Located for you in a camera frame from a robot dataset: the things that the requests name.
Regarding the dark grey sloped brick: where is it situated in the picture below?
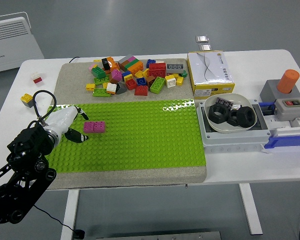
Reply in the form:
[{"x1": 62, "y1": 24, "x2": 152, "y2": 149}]
[{"x1": 115, "y1": 81, "x2": 128, "y2": 95}]

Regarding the purple circuit board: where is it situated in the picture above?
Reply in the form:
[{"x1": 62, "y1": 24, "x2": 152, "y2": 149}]
[{"x1": 215, "y1": 96, "x2": 235, "y2": 109}]

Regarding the grey flat brick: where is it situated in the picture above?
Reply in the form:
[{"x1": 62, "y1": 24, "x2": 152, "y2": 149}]
[{"x1": 166, "y1": 63, "x2": 185, "y2": 74}]

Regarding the multicolour stacked brick block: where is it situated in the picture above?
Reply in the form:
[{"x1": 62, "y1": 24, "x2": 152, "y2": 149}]
[{"x1": 117, "y1": 54, "x2": 144, "y2": 75}]

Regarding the white and orange brick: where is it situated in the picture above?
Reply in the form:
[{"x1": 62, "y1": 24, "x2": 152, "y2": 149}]
[{"x1": 106, "y1": 82, "x2": 118, "y2": 95}]

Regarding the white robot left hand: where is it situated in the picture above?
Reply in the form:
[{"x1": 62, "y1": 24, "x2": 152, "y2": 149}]
[{"x1": 43, "y1": 105, "x2": 90, "y2": 144}]

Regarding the large red brick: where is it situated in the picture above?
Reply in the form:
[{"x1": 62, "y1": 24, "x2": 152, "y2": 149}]
[{"x1": 148, "y1": 62, "x2": 167, "y2": 79}]

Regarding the grey junction box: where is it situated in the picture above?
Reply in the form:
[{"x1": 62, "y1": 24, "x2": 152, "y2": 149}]
[{"x1": 196, "y1": 98, "x2": 272, "y2": 154}]

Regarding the black cord with plug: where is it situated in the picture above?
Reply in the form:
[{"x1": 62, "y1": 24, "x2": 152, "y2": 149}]
[{"x1": 33, "y1": 204, "x2": 86, "y2": 239}]

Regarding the grey-brown mat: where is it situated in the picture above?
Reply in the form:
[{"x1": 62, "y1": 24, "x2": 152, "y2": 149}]
[{"x1": 46, "y1": 58, "x2": 208, "y2": 191}]

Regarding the blue plastic part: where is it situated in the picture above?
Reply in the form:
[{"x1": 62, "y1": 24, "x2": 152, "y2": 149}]
[{"x1": 263, "y1": 136, "x2": 300, "y2": 150}]

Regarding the lime green flat brick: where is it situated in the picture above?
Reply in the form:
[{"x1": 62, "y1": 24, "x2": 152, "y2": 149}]
[
  {"x1": 92, "y1": 88, "x2": 111, "y2": 98},
  {"x1": 93, "y1": 76, "x2": 110, "y2": 86}
]

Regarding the lime green long brick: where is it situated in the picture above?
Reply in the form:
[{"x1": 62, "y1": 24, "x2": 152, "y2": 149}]
[{"x1": 149, "y1": 76, "x2": 166, "y2": 95}]

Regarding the white breaker assembly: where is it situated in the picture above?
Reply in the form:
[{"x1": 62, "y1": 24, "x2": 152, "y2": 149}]
[{"x1": 261, "y1": 109, "x2": 300, "y2": 138}]

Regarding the white and yellow brick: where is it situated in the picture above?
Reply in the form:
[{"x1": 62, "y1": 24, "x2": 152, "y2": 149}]
[{"x1": 164, "y1": 74, "x2": 177, "y2": 89}]

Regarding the white and yellow cardboard box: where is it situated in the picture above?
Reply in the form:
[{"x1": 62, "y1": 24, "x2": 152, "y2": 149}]
[{"x1": 186, "y1": 50, "x2": 236, "y2": 100}]

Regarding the grey block with hole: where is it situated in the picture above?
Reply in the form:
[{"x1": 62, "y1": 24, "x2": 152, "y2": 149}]
[{"x1": 259, "y1": 79, "x2": 300, "y2": 103}]

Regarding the dark green brick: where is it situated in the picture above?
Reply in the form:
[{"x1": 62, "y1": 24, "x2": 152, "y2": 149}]
[{"x1": 91, "y1": 66, "x2": 107, "y2": 79}]

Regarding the grey push-button switch box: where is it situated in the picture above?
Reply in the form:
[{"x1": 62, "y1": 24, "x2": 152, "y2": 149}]
[{"x1": 274, "y1": 96, "x2": 300, "y2": 122}]

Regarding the green studded baseplate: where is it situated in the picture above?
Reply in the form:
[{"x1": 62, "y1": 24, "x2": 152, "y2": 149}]
[{"x1": 45, "y1": 98, "x2": 207, "y2": 175}]

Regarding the white and red brick stack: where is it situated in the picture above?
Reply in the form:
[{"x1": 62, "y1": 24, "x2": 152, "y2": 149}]
[{"x1": 30, "y1": 71, "x2": 44, "y2": 85}]

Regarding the large black hex nut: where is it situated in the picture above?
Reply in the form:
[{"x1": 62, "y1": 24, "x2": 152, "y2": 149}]
[
  {"x1": 236, "y1": 106, "x2": 256, "y2": 128},
  {"x1": 226, "y1": 109, "x2": 241, "y2": 127},
  {"x1": 208, "y1": 104, "x2": 230, "y2": 124}
]

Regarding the white table leg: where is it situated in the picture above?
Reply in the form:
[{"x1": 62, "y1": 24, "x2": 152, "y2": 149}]
[
  {"x1": 60, "y1": 189, "x2": 80, "y2": 240},
  {"x1": 238, "y1": 183, "x2": 263, "y2": 236}
]

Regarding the orange cylinder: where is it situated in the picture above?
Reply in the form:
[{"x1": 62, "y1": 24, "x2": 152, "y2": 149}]
[{"x1": 276, "y1": 69, "x2": 300, "y2": 95}]

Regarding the white panel heater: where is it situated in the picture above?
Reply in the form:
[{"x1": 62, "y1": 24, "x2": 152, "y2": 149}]
[{"x1": 0, "y1": 11, "x2": 45, "y2": 75}]

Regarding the magenta square building brick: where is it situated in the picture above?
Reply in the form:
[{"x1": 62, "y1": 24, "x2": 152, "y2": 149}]
[
  {"x1": 109, "y1": 69, "x2": 123, "y2": 83},
  {"x1": 93, "y1": 120, "x2": 107, "y2": 134},
  {"x1": 83, "y1": 121, "x2": 95, "y2": 134}
]

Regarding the white bowl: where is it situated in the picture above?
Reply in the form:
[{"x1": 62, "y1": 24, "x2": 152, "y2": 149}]
[{"x1": 203, "y1": 93, "x2": 258, "y2": 134}]

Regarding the yellow and grey brick stack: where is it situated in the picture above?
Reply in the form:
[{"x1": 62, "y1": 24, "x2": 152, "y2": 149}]
[{"x1": 20, "y1": 93, "x2": 35, "y2": 109}]

